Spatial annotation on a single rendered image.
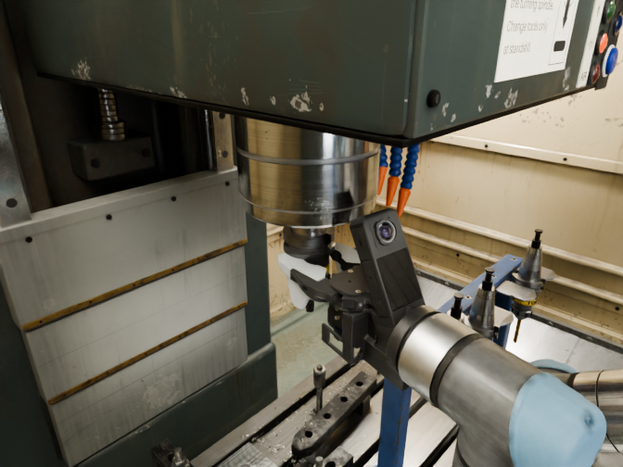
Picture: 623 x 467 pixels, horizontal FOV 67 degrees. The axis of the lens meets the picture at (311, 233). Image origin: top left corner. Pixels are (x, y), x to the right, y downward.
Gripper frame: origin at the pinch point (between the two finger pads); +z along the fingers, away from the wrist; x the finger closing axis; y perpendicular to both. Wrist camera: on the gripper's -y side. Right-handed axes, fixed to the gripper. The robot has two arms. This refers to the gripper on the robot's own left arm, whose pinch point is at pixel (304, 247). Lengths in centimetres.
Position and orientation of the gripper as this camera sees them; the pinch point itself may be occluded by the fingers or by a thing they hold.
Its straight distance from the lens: 58.7
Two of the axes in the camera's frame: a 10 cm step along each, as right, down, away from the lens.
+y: 0.0, 9.1, 4.2
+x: 8.2, -2.4, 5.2
